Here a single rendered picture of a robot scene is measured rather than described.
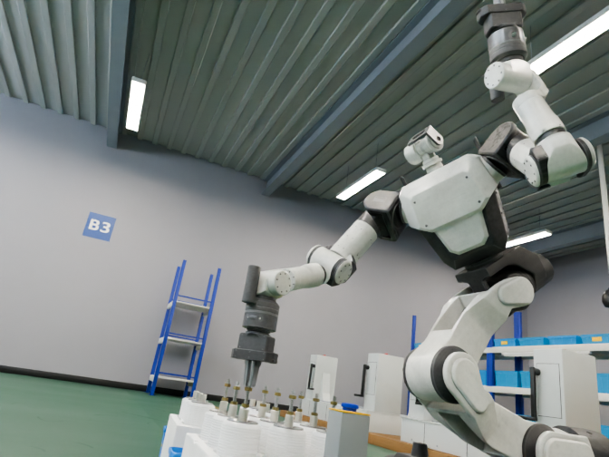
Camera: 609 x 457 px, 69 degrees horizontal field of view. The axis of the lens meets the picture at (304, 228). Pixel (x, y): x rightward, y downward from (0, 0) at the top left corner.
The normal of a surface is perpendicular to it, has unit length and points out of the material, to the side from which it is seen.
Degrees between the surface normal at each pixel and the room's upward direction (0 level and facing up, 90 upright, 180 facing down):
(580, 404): 90
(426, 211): 121
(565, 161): 127
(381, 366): 90
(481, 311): 113
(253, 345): 90
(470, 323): 90
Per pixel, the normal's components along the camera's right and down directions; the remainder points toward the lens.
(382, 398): 0.41, -0.26
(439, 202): -0.44, 0.15
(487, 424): 0.59, 0.13
